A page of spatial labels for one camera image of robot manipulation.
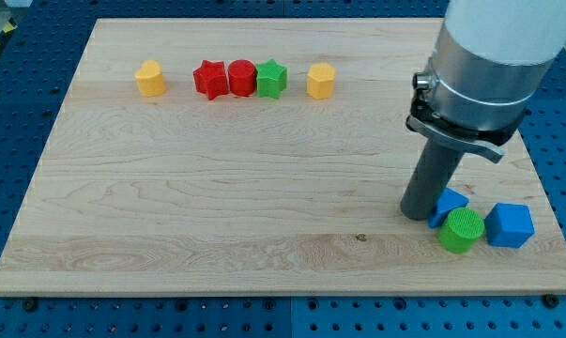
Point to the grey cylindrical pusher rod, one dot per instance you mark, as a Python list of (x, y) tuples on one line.
[(434, 170)]

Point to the yellow hexagon block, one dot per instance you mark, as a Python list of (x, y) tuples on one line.
[(320, 81)]

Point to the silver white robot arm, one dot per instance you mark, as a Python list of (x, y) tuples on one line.
[(488, 61)]

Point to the blue triangular block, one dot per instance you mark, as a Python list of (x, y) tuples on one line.
[(447, 201)]

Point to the green cylinder block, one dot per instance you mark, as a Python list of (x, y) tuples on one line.
[(460, 230)]

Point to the blue cube block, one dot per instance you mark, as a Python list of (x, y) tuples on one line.
[(509, 225)]

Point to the green star block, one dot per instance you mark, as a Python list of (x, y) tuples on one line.
[(271, 79)]

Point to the red cylinder block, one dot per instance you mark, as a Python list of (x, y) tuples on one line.
[(242, 77)]

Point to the red star block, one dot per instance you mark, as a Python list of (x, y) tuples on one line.
[(211, 79)]

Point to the wooden board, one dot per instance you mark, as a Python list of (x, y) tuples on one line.
[(178, 195)]

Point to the yellow heart block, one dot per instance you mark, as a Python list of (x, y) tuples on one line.
[(149, 79)]

